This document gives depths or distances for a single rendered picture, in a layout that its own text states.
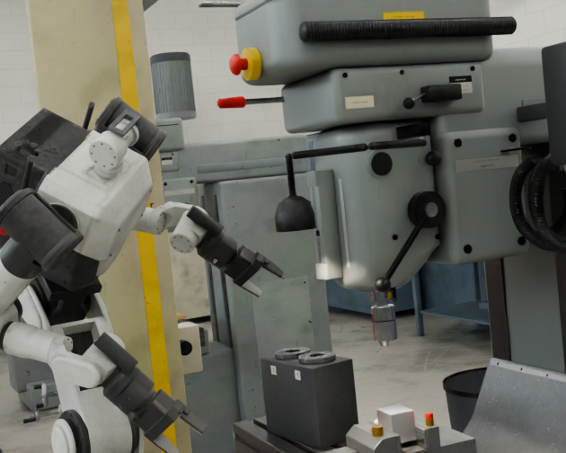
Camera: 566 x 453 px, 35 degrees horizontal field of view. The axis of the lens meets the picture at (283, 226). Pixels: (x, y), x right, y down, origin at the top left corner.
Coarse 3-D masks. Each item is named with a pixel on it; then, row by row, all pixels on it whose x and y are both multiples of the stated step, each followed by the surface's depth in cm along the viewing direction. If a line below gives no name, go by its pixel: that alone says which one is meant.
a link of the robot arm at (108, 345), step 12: (108, 336) 184; (96, 348) 186; (108, 348) 183; (120, 348) 184; (96, 360) 183; (108, 360) 185; (120, 360) 183; (132, 360) 184; (108, 372) 183; (120, 372) 184; (132, 372) 185; (108, 384) 185; (120, 384) 183; (108, 396) 185
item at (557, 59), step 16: (544, 48) 157; (560, 48) 153; (544, 64) 157; (560, 64) 154; (544, 80) 158; (560, 80) 154; (560, 96) 154; (560, 112) 155; (560, 128) 155; (560, 144) 156; (560, 160) 156
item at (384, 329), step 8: (384, 312) 176; (392, 312) 177; (376, 320) 177; (384, 320) 176; (392, 320) 177; (376, 328) 177; (384, 328) 177; (392, 328) 177; (376, 336) 178; (384, 336) 177; (392, 336) 177
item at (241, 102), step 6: (240, 96) 176; (282, 96) 180; (222, 102) 174; (228, 102) 175; (234, 102) 175; (240, 102) 176; (246, 102) 177; (252, 102) 177; (258, 102) 178; (264, 102) 178; (270, 102) 179; (276, 102) 180; (222, 108) 175; (228, 108) 176
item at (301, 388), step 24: (264, 360) 220; (288, 360) 215; (312, 360) 208; (336, 360) 209; (264, 384) 221; (288, 384) 212; (312, 384) 204; (336, 384) 207; (288, 408) 213; (312, 408) 205; (336, 408) 207; (288, 432) 214; (312, 432) 206; (336, 432) 207
